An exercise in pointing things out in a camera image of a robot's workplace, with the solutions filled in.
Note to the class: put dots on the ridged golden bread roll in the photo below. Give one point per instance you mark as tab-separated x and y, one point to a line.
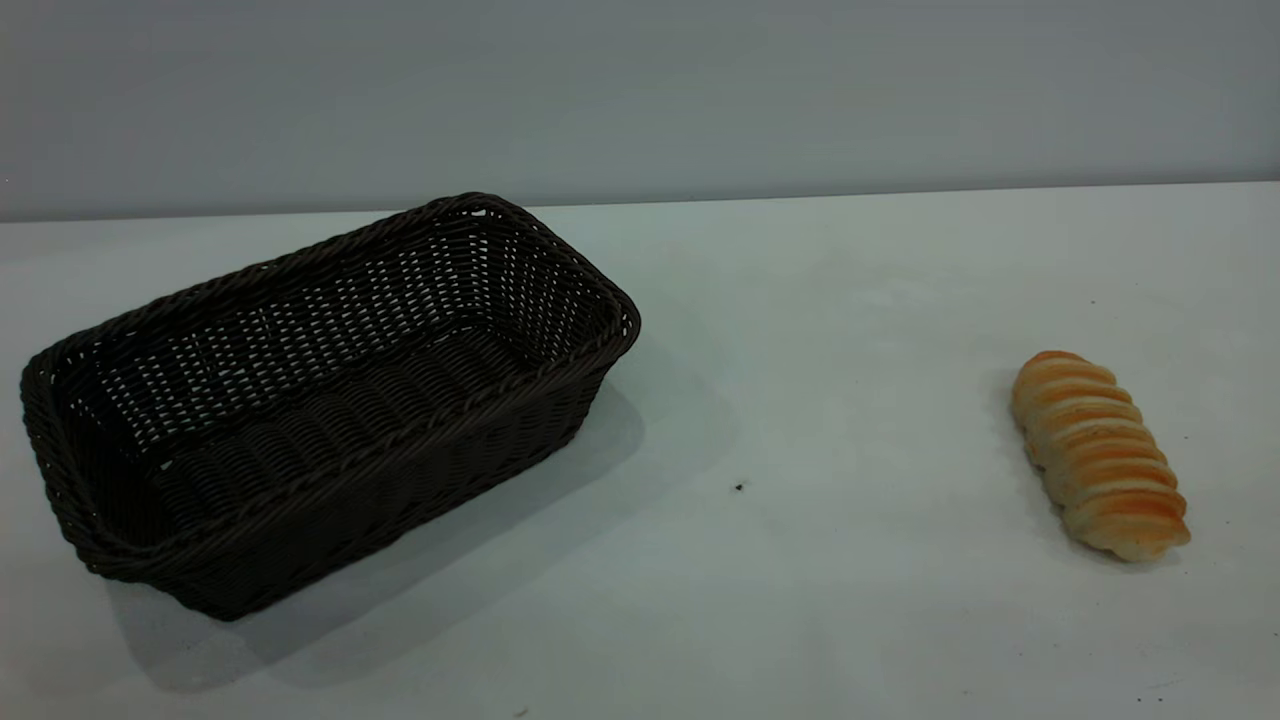
1100	455

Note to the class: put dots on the black woven wicker basket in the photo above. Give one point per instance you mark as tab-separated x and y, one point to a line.
300	520

